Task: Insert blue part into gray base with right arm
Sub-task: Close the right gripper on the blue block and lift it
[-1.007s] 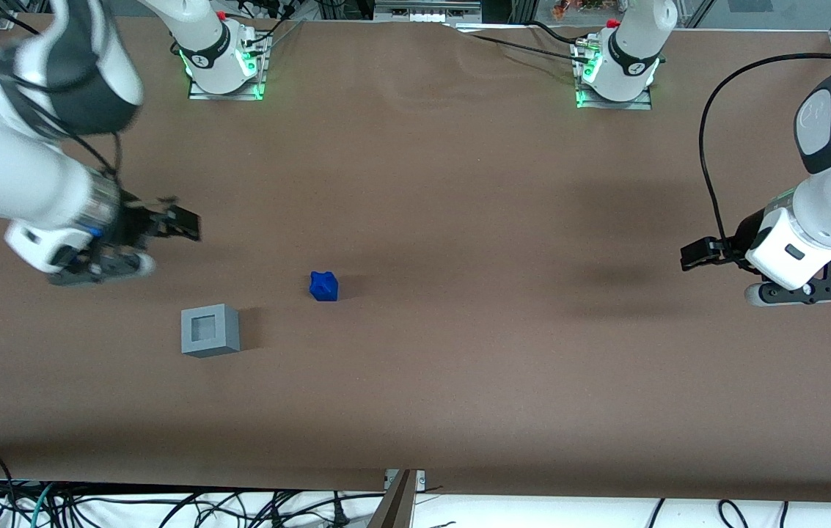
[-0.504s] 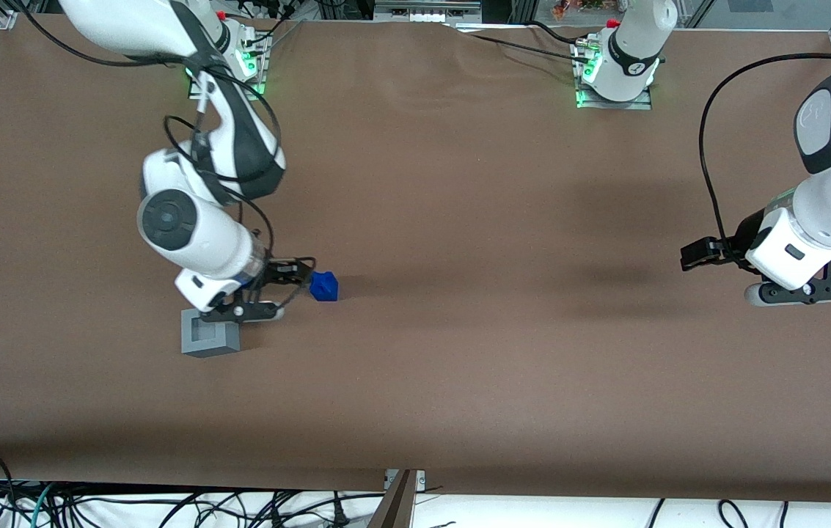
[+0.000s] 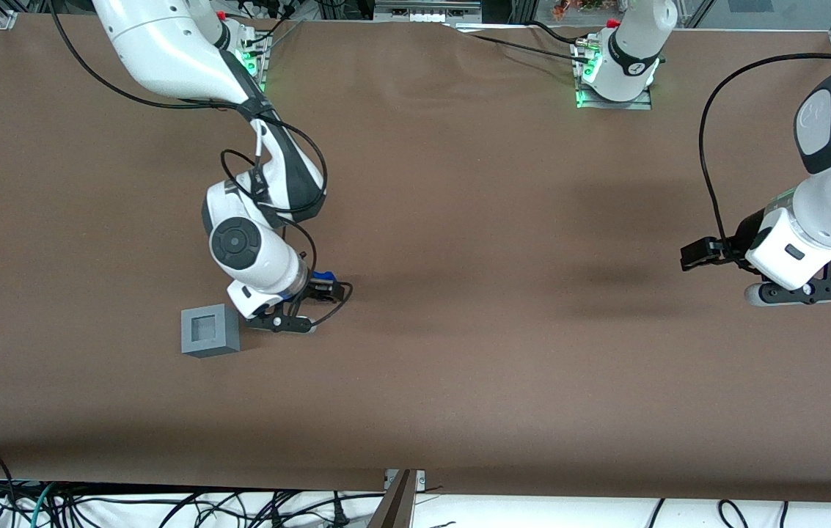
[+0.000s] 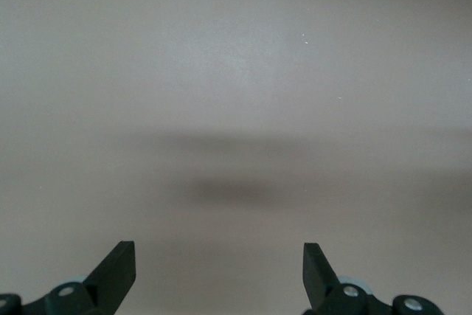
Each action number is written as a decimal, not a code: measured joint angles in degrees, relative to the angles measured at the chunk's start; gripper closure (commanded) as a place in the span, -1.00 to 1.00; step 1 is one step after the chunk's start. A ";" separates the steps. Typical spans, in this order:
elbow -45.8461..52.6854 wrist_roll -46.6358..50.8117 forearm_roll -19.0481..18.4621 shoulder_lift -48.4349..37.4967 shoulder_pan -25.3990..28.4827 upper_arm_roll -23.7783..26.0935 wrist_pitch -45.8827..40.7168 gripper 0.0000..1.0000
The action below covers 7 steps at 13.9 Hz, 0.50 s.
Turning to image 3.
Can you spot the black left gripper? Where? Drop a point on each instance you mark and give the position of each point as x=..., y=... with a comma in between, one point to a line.
x=739, y=238

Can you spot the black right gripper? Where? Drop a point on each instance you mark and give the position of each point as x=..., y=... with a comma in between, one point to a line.
x=321, y=290

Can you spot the blue plastic part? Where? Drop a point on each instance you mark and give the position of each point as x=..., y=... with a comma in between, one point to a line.
x=323, y=278

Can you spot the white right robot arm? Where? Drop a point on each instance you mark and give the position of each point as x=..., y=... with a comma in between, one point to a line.
x=166, y=51

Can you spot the gray square base block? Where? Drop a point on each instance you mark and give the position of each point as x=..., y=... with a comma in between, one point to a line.
x=210, y=350

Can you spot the brown table cover sheet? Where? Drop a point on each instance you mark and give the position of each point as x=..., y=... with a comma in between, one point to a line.
x=459, y=367

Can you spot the orange background item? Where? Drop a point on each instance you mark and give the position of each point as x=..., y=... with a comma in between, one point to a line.
x=576, y=7

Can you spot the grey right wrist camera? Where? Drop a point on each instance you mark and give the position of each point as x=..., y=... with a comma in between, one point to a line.
x=290, y=323

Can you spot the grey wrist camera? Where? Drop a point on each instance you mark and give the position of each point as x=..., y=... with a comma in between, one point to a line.
x=756, y=295
x=290, y=323

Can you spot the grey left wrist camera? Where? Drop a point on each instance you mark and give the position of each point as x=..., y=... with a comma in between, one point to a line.
x=756, y=295

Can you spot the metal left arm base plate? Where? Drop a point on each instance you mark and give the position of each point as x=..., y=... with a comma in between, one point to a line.
x=613, y=105

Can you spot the small metal mounting bracket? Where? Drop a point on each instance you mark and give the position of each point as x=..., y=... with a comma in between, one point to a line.
x=421, y=478

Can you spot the aluminium profile post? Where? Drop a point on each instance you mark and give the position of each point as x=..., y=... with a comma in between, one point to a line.
x=394, y=506

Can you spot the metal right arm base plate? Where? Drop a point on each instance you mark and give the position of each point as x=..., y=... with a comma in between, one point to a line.
x=261, y=70

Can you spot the grey metal rail unit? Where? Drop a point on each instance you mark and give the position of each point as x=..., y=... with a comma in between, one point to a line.
x=426, y=10

